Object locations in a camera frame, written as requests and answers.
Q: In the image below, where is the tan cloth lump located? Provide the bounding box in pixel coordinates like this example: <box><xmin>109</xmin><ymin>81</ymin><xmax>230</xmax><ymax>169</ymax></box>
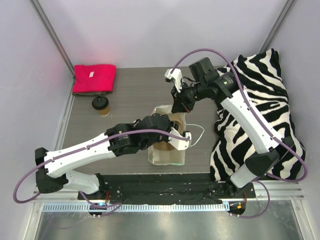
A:
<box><xmin>153</xmin><ymin>113</ymin><xmax>185</xmax><ymax>151</ymax></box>

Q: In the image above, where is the printed paper gift bag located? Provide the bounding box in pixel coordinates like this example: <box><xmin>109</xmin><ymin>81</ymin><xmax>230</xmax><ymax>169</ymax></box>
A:
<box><xmin>146</xmin><ymin>104</ymin><xmax>205</xmax><ymax>167</ymax></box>

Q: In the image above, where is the brown paper coffee cup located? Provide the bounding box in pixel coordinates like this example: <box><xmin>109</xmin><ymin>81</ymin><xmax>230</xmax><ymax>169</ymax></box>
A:
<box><xmin>98</xmin><ymin>105</ymin><xmax>111</xmax><ymax>116</ymax></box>

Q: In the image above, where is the black plastic cup lid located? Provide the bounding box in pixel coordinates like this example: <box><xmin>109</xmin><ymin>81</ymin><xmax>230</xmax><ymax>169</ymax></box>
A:
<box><xmin>91</xmin><ymin>95</ymin><xmax>109</xmax><ymax>111</ymax></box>

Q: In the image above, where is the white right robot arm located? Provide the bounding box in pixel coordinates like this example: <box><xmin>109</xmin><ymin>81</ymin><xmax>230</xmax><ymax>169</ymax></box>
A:
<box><xmin>164</xmin><ymin>57</ymin><xmax>295</xmax><ymax>198</ymax></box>

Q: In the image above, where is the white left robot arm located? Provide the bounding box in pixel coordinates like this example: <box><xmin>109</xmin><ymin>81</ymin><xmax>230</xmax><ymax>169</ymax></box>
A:
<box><xmin>35</xmin><ymin>113</ymin><xmax>192</xmax><ymax>200</ymax></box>

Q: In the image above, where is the zebra striped blanket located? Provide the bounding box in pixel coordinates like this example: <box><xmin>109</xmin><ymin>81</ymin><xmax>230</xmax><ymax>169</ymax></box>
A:
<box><xmin>210</xmin><ymin>48</ymin><xmax>306</xmax><ymax>181</ymax></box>

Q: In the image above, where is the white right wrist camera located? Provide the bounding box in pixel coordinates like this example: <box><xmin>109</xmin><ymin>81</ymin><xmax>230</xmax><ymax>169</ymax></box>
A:
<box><xmin>164</xmin><ymin>68</ymin><xmax>185</xmax><ymax>93</ymax></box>

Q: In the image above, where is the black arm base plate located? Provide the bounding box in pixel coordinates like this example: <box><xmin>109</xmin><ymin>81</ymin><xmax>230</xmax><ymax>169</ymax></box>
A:
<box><xmin>86</xmin><ymin>173</ymin><xmax>256</xmax><ymax>205</ymax></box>

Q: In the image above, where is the aluminium frame rail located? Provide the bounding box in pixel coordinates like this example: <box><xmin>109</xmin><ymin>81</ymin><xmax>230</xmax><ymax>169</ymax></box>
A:
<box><xmin>33</xmin><ymin>180</ymin><xmax>305</xmax><ymax>213</ymax></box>

